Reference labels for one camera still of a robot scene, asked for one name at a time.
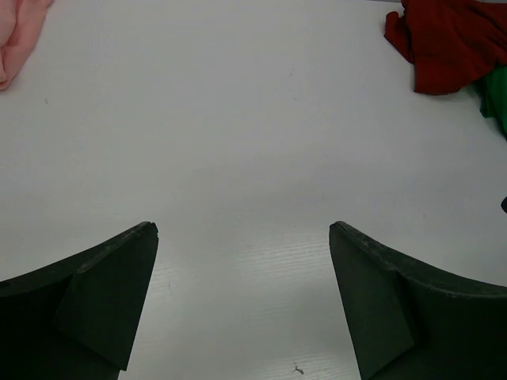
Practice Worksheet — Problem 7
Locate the folded pink t-shirt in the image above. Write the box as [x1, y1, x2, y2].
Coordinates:
[1, 0, 52, 90]

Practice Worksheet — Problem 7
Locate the green t-shirt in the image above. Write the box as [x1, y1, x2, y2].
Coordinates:
[474, 66, 507, 138]

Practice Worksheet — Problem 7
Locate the red t-shirt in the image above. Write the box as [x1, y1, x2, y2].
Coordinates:
[384, 0, 506, 96]

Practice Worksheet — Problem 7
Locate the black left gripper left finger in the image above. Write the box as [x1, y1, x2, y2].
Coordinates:
[1, 222, 158, 379]

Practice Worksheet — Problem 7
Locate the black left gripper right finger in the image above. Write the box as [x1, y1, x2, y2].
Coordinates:
[329, 222, 506, 379]

